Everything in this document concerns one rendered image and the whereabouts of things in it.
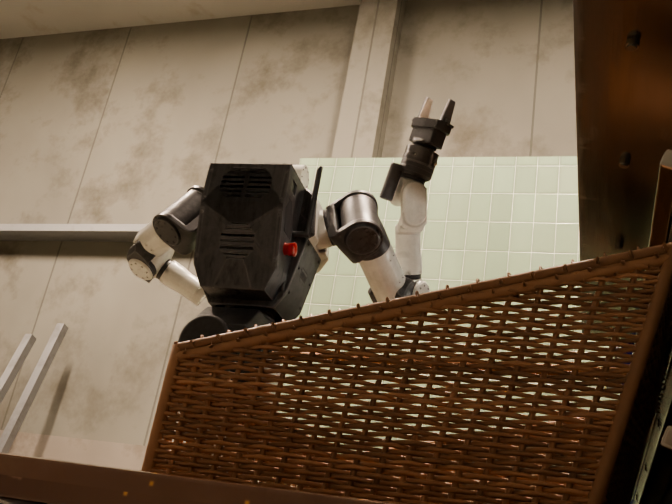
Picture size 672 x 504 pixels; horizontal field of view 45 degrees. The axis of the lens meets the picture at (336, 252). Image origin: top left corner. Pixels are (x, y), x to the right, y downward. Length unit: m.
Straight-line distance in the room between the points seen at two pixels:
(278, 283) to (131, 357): 4.27
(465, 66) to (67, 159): 3.37
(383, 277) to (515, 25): 4.55
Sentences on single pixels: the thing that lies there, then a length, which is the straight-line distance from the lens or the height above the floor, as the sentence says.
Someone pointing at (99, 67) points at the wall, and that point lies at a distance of 7.69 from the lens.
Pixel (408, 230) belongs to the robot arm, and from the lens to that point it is 2.07.
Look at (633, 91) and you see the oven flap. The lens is 1.47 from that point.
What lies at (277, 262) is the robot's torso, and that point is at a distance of 1.76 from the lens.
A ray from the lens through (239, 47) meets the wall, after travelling 7.04.
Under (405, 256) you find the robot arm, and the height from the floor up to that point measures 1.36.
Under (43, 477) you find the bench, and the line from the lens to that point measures 0.61.
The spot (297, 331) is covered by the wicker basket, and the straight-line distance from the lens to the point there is 0.78.
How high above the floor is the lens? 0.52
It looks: 23 degrees up
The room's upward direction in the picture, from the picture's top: 10 degrees clockwise
